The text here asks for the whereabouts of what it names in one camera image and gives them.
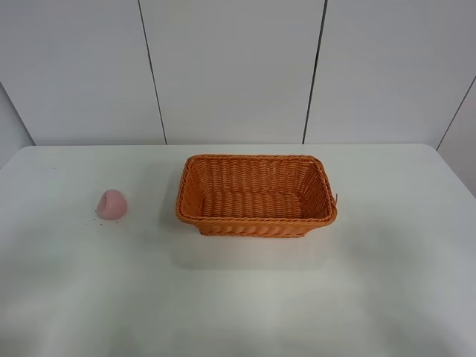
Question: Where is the orange woven wicker basket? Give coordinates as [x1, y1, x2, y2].
[176, 154, 338, 238]

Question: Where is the pink peach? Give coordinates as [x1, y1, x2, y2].
[96, 190, 128, 220]

